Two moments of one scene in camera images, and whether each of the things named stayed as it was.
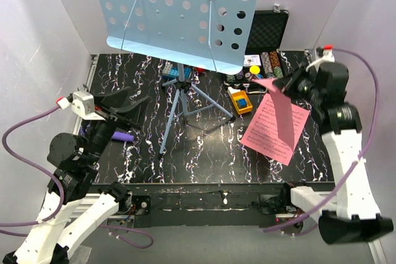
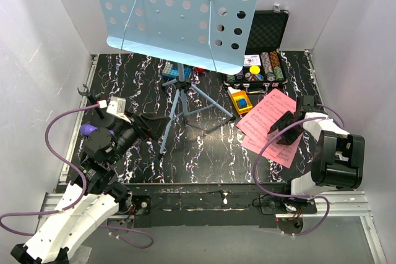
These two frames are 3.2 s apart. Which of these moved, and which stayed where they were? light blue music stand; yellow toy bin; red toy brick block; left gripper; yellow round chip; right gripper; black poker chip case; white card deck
Moved: right gripper; left gripper
Stayed: black poker chip case; yellow toy bin; red toy brick block; light blue music stand; white card deck; yellow round chip
